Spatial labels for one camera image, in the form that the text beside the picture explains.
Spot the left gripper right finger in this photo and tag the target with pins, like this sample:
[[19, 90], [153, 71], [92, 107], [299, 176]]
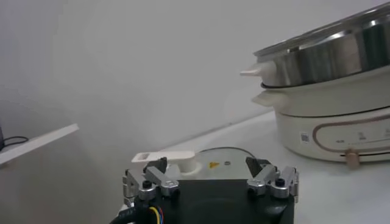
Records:
[[268, 179]]

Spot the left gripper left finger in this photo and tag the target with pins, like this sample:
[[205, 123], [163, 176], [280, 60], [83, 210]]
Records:
[[158, 179]]

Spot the steel perforated steamer basket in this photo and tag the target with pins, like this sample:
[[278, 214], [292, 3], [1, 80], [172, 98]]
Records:
[[323, 58]]

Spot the cream electric cooking pot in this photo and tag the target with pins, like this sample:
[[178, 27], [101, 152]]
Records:
[[329, 124]]

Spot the white folding side table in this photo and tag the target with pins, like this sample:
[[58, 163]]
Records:
[[36, 141]]

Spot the dark blue device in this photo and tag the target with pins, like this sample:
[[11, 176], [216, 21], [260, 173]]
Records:
[[1, 140]]

